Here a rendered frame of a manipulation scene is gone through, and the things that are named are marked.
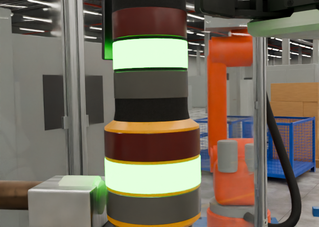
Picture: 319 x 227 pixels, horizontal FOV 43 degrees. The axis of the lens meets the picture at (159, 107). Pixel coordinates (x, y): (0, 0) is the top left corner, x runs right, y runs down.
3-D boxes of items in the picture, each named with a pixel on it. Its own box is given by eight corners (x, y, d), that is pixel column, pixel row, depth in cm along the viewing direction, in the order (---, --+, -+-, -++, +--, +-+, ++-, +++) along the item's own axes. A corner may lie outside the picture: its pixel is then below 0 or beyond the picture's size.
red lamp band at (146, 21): (102, 37, 17) (101, 8, 17) (123, 45, 20) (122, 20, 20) (182, 34, 16) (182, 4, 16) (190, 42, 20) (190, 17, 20)
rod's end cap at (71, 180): (51, 180, 18) (93, 181, 18) (69, 171, 20) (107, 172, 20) (53, 223, 19) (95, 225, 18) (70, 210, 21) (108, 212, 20)
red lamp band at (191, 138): (90, 162, 17) (89, 132, 17) (119, 146, 21) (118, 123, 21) (196, 163, 16) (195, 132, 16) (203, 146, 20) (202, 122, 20)
